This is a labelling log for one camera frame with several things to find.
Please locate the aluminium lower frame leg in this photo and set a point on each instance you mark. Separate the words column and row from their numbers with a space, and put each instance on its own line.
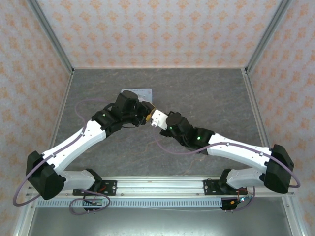
column 292, row 218
column 23, row 218

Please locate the grey metal panel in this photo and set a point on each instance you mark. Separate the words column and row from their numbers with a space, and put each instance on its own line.
column 160, row 221

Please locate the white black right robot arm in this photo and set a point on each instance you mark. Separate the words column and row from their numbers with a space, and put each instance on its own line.
column 236, row 152

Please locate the aluminium table side rail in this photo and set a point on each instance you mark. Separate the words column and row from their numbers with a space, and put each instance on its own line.
column 65, row 98
column 254, row 103

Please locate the aluminium frame post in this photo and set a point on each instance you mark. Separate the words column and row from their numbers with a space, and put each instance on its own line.
column 268, row 37
column 49, row 34

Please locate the cartoon dog print mat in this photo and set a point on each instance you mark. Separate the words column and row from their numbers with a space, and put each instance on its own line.
column 145, row 92

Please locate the right base circuit board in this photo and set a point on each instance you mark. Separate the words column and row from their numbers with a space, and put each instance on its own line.
column 233, row 202

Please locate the base circuit board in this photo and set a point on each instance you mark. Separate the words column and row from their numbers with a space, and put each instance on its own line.
column 94, row 202
column 233, row 202

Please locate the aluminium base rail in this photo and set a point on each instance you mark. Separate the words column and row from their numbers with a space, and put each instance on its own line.
column 160, row 185

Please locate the left base circuit board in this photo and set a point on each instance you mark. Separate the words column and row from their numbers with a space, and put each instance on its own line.
column 94, row 202

